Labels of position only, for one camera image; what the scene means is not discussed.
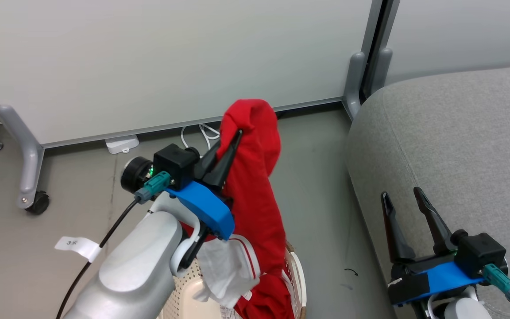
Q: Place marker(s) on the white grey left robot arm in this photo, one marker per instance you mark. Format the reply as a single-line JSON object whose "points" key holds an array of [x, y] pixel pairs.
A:
{"points": [[135, 270]]}

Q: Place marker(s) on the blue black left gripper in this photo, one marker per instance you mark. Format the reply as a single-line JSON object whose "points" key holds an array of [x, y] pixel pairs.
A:
{"points": [[206, 208]]}

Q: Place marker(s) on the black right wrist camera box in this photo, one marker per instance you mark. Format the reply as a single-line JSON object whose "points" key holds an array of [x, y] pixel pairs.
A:
{"points": [[481, 252]]}

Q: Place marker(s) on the red garment with white trim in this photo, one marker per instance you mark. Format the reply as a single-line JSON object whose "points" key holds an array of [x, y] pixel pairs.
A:
{"points": [[255, 195]]}

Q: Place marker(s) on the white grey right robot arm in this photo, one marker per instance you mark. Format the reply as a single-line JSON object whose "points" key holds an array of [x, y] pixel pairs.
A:
{"points": [[465, 310]]}

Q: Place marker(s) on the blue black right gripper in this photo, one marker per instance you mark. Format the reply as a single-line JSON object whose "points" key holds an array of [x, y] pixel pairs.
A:
{"points": [[436, 277]]}

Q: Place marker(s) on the narrow white partition panel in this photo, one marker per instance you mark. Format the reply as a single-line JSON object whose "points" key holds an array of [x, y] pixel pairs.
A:
{"points": [[463, 35]]}

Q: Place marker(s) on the cream perforated laundry basket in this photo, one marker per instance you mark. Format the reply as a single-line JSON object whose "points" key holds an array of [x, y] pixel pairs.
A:
{"points": [[297, 274]]}

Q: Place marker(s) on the black caster wheel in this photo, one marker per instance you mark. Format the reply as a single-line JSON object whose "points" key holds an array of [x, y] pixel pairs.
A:
{"points": [[39, 204]]}

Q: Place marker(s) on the grey fabric sofa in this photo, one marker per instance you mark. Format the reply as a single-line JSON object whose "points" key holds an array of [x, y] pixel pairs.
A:
{"points": [[454, 146]]}

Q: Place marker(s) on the grey partition leg with caster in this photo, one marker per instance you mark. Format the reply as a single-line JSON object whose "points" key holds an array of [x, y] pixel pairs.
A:
{"points": [[27, 150]]}

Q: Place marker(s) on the white power adapter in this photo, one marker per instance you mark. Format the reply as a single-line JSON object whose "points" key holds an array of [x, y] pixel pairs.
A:
{"points": [[122, 144]]}

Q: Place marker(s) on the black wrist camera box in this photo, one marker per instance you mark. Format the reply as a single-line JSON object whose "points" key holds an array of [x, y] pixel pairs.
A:
{"points": [[174, 163], [481, 252]]}

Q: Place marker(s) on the large white partition panel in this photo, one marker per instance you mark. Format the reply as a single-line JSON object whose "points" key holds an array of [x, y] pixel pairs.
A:
{"points": [[171, 57]]}

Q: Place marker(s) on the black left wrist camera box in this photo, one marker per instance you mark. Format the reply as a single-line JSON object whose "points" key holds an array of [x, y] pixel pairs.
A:
{"points": [[174, 163]]}

